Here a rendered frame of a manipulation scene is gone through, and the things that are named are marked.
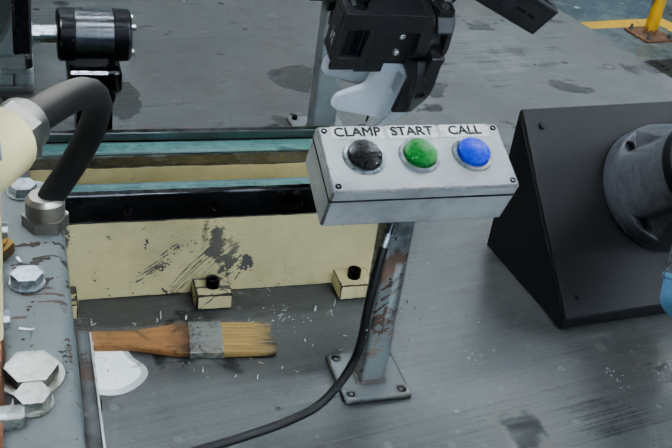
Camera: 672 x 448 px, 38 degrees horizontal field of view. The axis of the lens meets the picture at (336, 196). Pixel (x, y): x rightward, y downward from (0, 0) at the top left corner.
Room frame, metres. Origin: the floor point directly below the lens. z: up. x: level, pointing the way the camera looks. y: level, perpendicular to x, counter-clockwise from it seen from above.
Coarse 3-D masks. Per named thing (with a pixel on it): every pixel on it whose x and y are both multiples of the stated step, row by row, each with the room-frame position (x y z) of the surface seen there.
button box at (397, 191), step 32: (320, 128) 0.75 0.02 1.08; (352, 128) 0.76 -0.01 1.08; (384, 128) 0.77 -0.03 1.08; (416, 128) 0.78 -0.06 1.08; (448, 128) 0.79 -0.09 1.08; (480, 128) 0.80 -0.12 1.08; (320, 160) 0.73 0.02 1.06; (384, 160) 0.73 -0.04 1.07; (448, 160) 0.75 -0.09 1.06; (320, 192) 0.72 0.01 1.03; (352, 192) 0.70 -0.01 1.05; (384, 192) 0.71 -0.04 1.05; (416, 192) 0.72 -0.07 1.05; (448, 192) 0.73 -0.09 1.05; (480, 192) 0.74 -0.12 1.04; (512, 192) 0.75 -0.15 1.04; (320, 224) 0.71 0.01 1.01; (352, 224) 0.72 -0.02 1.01
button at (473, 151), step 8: (464, 144) 0.77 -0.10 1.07; (472, 144) 0.77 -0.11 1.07; (480, 144) 0.77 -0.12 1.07; (464, 152) 0.76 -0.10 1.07; (472, 152) 0.76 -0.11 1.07; (480, 152) 0.76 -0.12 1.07; (488, 152) 0.76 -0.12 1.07; (464, 160) 0.75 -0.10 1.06; (472, 160) 0.75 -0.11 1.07; (480, 160) 0.75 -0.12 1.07; (488, 160) 0.76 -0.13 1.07
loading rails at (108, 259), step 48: (48, 144) 0.93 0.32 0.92; (144, 144) 0.97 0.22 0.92; (192, 144) 0.98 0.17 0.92; (240, 144) 1.00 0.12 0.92; (288, 144) 1.02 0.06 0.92; (96, 192) 0.83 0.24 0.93; (144, 192) 0.85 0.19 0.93; (192, 192) 0.86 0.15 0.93; (240, 192) 0.88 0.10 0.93; (288, 192) 0.90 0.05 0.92; (96, 240) 0.83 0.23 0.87; (144, 240) 0.85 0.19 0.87; (192, 240) 0.86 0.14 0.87; (240, 240) 0.88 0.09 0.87; (288, 240) 0.90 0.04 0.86; (336, 240) 0.92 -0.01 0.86; (96, 288) 0.83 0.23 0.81; (144, 288) 0.85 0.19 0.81; (192, 288) 0.86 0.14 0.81; (240, 288) 0.88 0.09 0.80; (336, 288) 0.90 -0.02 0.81
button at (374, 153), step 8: (352, 144) 0.73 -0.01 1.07; (360, 144) 0.73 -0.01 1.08; (368, 144) 0.74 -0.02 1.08; (352, 152) 0.72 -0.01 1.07; (360, 152) 0.73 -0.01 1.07; (368, 152) 0.73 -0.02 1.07; (376, 152) 0.73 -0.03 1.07; (352, 160) 0.72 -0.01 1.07; (360, 160) 0.72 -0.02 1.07; (368, 160) 0.72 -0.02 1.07; (376, 160) 0.72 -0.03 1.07; (360, 168) 0.72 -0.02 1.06; (368, 168) 0.72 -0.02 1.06
